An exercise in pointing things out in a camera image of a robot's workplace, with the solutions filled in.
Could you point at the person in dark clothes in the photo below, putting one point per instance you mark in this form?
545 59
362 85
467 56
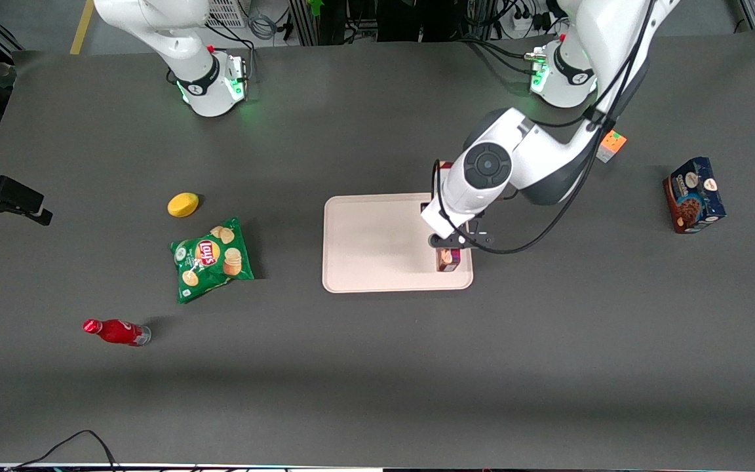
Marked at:
410 19

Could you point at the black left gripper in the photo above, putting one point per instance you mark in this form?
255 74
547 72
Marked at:
423 206

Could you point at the blue cookie box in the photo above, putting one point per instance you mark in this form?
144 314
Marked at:
695 196

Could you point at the white perforated box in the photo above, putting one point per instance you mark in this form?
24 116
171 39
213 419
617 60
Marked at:
227 13

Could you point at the yellow lemon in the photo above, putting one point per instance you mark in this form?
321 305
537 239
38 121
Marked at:
183 205

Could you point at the green chips bag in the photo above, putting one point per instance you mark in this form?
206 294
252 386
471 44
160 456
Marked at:
210 262

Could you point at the red cookie box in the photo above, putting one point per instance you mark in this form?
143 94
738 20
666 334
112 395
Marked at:
448 262

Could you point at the beige plastic tray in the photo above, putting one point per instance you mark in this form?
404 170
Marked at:
377 242

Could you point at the red soda bottle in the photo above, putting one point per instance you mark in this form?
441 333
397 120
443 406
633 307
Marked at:
115 332

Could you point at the white power strip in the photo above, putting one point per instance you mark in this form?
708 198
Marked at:
528 19

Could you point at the orange puzzle cube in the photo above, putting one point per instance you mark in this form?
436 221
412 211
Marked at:
615 141

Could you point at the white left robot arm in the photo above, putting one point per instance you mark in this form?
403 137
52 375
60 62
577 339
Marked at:
535 151

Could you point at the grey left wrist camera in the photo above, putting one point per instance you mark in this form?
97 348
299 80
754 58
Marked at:
456 241

